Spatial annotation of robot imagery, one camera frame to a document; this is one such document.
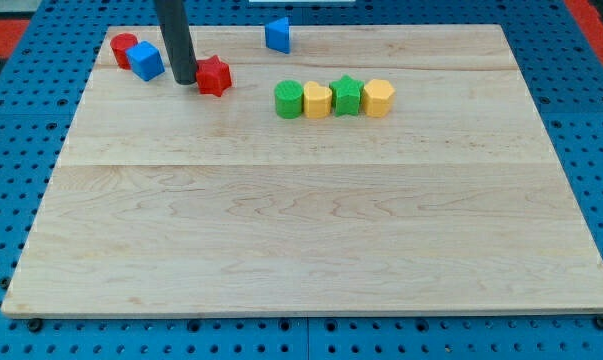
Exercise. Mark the light wooden board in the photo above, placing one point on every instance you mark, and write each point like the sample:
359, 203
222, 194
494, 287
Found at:
166, 203

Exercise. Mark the red star block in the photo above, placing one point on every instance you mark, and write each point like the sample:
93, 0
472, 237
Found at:
213, 76

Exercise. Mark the blue triangle block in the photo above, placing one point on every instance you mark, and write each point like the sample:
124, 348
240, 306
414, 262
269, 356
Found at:
277, 35

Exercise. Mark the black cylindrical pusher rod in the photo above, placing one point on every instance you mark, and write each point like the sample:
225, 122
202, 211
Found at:
174, 27

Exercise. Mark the red cylinder block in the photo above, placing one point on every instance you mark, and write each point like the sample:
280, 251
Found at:
119, 44

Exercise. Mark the yellow heart block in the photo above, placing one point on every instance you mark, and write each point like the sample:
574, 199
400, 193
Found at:
317, 100

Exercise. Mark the green cylinder block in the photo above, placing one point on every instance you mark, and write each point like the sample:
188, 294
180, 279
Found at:
288, 99

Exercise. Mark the blue cube block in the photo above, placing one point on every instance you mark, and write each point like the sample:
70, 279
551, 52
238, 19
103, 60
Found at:
145, 61

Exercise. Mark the green star block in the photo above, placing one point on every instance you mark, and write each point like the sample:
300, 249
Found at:
346, 95

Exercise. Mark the yellow hexagon block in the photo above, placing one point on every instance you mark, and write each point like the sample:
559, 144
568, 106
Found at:
377, 98

